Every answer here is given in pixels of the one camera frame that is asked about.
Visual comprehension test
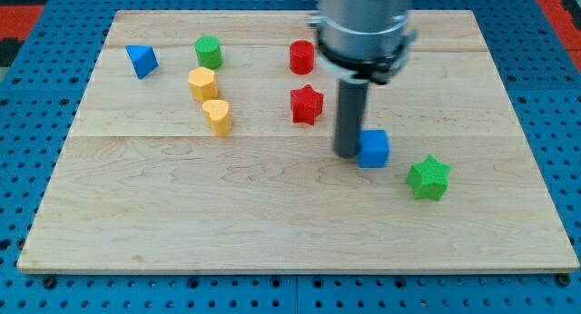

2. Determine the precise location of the blue cube block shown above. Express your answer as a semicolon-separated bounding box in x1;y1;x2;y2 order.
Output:
358;130;390;168

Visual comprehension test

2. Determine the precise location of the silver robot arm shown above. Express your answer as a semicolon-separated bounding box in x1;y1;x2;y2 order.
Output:
309;0;418;85

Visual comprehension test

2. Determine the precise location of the red star block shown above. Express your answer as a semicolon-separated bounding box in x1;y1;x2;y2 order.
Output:
290;84;324;125

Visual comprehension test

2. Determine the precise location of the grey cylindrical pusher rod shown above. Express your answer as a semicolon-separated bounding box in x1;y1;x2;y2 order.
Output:
333;80;369;159

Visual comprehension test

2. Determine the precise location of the yellow heart block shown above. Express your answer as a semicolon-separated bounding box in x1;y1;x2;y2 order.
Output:
202;99;232;137

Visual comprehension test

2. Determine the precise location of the wooden board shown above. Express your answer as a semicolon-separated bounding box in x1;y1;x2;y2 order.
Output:
17;10;579;275

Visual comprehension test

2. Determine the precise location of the red cylinder block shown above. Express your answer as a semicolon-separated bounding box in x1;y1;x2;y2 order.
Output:
290;40;315;74

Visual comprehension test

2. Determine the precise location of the yellow hexagon block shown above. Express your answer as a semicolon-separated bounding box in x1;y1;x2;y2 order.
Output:
188;66;218;103

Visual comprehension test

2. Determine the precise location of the green cylinder block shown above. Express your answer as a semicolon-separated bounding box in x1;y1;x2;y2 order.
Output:
194;35;222;69

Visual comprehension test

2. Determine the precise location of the green star block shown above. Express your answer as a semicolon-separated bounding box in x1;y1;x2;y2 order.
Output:
406;154;452;201

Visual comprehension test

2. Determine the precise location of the blue triangle block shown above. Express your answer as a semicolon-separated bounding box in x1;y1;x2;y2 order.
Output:
125;44;159;79

